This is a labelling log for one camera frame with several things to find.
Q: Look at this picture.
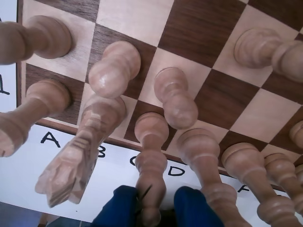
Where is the light wooden pawn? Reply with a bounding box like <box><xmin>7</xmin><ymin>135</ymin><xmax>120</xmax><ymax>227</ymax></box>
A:
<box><xmin>233</xmin><ymin>28</ymin><xmax>303</xmax><ymax>83</ymax></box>
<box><xmin>0</xmin><ymin>15</ymin><xmax>72</xmax><ymax>65</ymax></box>
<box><xmin>88</xmin><ymin>40</ymin><xmax>142</xmax><ymax>99</ymax></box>
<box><xmin>153</xmin><ymin>67</ymin><xmax>199</xmax><ymax>130</ymax></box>
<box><xmin>289</xmin><ymin>120</ymin><xmax>303</xmax><ymax>143</ymax></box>

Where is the white paper number strip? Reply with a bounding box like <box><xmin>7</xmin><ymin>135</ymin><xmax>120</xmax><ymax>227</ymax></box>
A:
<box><xmin>0</xmin><ymin>0</ymin><xmax>24</xmax><ymax>114</ymax></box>

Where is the light wooden rook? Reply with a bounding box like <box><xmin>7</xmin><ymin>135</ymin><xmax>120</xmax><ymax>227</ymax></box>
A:
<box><xmin>0</xmin><ymin>79</ymin><xmax>71</xmax><ymax>158</ymax></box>

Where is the wooden chessboard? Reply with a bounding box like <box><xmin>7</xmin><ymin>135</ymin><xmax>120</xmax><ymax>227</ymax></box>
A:
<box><xmin>15</xmin><ymin>0</ymin><xmax>303</xmax><ymax>197</ymax></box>

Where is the light wooden bishop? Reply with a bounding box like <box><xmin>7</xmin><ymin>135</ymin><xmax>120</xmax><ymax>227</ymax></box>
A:
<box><xmin>263</xmin><ymin>153</ymin><xmax>303</xmax><ymax>215</ymax></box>
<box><xmin>134</xmin><ymin>112</ymin><xmax>170</xmax><ymax>227</ymax></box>

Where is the light wooden king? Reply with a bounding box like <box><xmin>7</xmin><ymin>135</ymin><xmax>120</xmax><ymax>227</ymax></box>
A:
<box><xmin>221</xmin><ymin>141</ymin><xmax>303</xmax><ymax>227</ymax></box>

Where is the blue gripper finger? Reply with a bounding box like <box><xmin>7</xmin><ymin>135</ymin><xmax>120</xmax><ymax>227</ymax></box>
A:
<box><xmin>91</xmin><ymin>185</ymin><xmax>141</xmax><ymax>227</ymax></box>
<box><xmin>173</xmin><ymin>186</ymin><xmax>225</xmax><ymax>227</ymax></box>

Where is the light wooden knight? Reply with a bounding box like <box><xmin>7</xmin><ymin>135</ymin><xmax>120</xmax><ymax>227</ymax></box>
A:
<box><xmin>35</xmin><ymin>94</ymin><xmax>127</xmax><ymax>209</ymax></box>

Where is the light wooden queen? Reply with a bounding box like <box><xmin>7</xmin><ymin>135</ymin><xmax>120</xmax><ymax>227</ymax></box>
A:
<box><xmin>177</xmin><ymin>128</ymin><xmax>251</xmax><ymax>227</ymax></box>

